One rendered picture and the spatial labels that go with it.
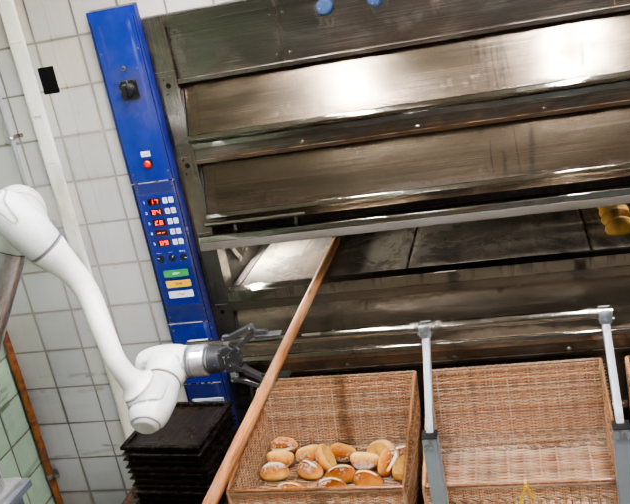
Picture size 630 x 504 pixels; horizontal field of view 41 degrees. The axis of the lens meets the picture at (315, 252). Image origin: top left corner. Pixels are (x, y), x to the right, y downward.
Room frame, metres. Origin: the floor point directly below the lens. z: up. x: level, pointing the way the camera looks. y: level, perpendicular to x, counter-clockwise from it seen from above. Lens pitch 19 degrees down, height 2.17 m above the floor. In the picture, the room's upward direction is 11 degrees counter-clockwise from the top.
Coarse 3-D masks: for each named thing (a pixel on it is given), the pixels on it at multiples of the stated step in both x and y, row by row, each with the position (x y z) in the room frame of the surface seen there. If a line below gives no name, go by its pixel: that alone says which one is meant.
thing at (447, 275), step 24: (456, 264) 2.54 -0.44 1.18; (480, 264) 2.50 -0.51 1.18; (504, 264) 2.46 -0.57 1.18; (528, 264) 2.43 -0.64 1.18; (552, 264) 2.41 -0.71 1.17; (576, 264) 2.40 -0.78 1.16; (600, 264) 2.38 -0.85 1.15; (624, 264) 2.36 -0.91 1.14; (240, 288) 2.71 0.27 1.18; (264, 288) 2.66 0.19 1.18; (288, 288) 2.64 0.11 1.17; (336, 288) 2.59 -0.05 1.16; (360, 288) 2.57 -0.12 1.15
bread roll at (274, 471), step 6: (270, 462) 2.46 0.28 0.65; (276, 462) 2.45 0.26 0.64; (264, 468) 2.44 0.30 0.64; (270, 468) 2.43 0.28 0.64; (276, 468) 2.43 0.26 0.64; (282, 468) 2.43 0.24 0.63; (264, 474) 2.43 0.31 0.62; (270, 474) 2.42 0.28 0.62; (276, 474) 2.42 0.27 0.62; (282, 474) 2.42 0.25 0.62; (288, 474) 2.43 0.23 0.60; (270, 480) 2.42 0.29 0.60; (276, 480) 2.42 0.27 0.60
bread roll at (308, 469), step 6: (300, 462) 2.43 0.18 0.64; (306, 462) 2.41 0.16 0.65; (312, 462) 2.41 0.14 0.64; (300, 468) 2.41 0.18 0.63; (306, 468) 2.40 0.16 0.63; (312, 468) 2.39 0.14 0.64; (318, 468) 2.39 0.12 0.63; (300, 474) 2.41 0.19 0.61; (306, 474) 2.39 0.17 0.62; (312, 474) 2.38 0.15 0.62; (318, 474) 2.38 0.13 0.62
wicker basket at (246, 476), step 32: (288, 384) 2.62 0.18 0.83; (320, 384) 2.59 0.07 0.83; (352, 384) 2.55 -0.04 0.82; (384, 384) 2.52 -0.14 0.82; (416, 384) 2.47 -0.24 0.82; (320, 416) 2.57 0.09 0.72; (384, 416) 2.50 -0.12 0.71; (416, 416) 2.39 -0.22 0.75; (256, 448) 2.48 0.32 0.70; (416, 448) 2.31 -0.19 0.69; (256, 480) 2.42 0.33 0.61; (288, 480) 2.42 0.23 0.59; (352, 480) 2.35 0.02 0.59; (384, 480) 2.32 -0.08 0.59; (416, 480) 2.23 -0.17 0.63
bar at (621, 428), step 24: (552, 312) 2.07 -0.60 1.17; (576, 312) 2.05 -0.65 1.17; (600, 312) 2.02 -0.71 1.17; (312, 336) 2.23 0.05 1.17; (336, 336) 2.21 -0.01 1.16; (360, 336) 2.20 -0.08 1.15; (432, 408) 2.00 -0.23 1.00; (432, 432) 1.95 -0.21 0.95; (624, 432) 1.80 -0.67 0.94; (432, 456) 1.93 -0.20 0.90; (624, 456) 1.80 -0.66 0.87; (432, 480) 1.93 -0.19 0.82; (624, 480) 1.81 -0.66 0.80
